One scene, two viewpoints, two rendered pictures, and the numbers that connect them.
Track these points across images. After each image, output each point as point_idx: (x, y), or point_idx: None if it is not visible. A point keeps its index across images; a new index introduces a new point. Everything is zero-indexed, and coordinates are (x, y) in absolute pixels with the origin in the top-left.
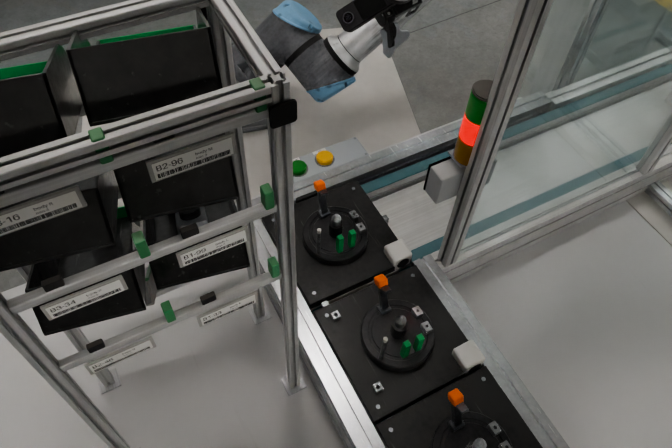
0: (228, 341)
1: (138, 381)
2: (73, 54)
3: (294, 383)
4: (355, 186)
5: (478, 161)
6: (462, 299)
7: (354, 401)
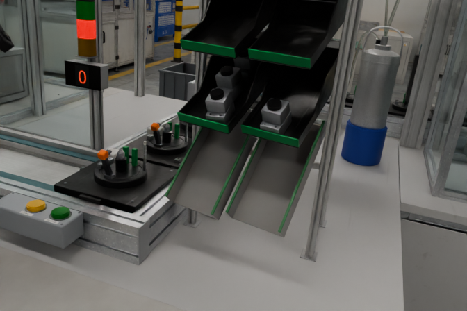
0: (224, 225)
1: (291, 244)
2: None
3: None
4: (62, 182)
5: (100, 42)
6: (121, 141)
7: None
